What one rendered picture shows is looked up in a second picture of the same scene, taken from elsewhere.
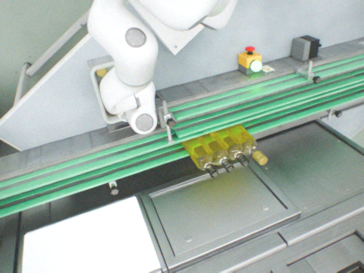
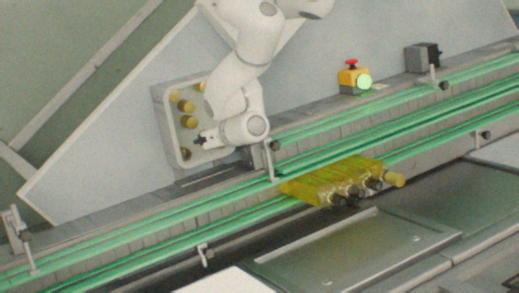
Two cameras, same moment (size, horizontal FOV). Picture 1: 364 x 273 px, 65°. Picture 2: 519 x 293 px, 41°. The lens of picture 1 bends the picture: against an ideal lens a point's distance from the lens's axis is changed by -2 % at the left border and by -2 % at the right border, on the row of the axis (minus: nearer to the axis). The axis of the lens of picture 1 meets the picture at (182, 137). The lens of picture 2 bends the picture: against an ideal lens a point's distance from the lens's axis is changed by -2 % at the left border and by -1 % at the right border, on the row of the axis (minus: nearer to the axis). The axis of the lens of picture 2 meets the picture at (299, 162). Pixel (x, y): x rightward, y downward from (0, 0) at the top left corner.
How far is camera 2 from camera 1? 0.95 m
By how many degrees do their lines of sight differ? 20
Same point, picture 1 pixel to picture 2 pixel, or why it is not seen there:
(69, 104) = (125, 150)
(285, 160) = (430, 201)
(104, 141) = (181, 194)
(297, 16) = (402, 19)
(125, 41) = (260, 12)
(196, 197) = (322, 249)
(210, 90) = (312, 114)
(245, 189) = (385, 229)
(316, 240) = (487, 253)
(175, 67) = not seen: hidden behind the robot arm
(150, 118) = (262, 120)
